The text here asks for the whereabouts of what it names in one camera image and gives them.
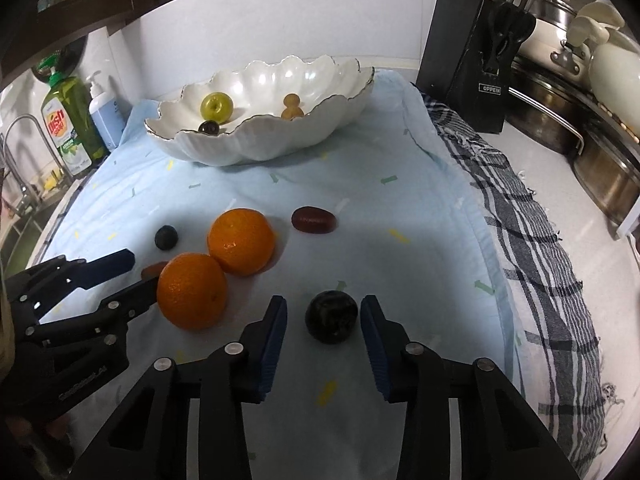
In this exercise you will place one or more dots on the black knife block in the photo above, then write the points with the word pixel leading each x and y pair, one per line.
pixel 466 62

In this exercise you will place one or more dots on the cream ceramic teapot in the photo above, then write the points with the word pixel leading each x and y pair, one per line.
pixel 613 69

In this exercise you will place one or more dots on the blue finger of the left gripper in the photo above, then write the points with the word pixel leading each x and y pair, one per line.
pixel 120 308
pixel 79 273

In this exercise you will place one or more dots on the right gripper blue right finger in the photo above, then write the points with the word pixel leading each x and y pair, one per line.
pixel 386 348

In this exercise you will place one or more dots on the stainless steel pot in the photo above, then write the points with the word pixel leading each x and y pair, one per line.
pixel 546 108

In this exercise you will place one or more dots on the small tan longan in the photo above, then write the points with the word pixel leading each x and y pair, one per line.
pixel 291 100

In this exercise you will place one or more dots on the red cherry tomato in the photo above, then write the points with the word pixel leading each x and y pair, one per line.
pixel 153 270

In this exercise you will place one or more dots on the orange mandarin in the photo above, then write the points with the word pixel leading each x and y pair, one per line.
pixel 242 241
pixel 192 291

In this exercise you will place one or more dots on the green apple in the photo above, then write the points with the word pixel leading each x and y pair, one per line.
pixel 217 107

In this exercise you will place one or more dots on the yellow sponge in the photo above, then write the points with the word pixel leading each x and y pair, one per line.
pixel 53 180

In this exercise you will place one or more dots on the dark grape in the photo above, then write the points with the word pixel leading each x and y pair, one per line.
pixel 209 127

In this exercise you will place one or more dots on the chrome kitchen faucet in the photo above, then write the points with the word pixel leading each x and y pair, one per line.
pixel 27 188

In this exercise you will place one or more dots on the white scalloped ceramic bowl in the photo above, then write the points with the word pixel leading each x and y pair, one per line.
pixel 332 95

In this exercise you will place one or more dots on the light blue patterned cloth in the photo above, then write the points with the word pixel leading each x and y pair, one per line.
pixel 409 231

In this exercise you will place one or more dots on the larger tan longan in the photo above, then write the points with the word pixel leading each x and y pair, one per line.
pixel 291 112

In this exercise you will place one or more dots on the small blueberry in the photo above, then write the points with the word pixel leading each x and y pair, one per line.
pixel 166 238

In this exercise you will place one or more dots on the blue white pump bottle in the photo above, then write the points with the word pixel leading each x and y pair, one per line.
pixel 105 113

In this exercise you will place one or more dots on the dark plum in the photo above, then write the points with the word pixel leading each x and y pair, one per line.
pixel 331 317

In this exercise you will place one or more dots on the person's left hand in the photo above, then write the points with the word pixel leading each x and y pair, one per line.
pixel 23 430

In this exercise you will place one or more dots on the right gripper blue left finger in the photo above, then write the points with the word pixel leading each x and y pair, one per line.
pixel 262 343

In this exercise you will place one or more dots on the black white checkered towel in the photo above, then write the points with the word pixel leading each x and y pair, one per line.
pixel 560 359

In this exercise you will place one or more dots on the green dish soap bottle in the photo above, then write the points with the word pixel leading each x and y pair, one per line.
pixel 65 113

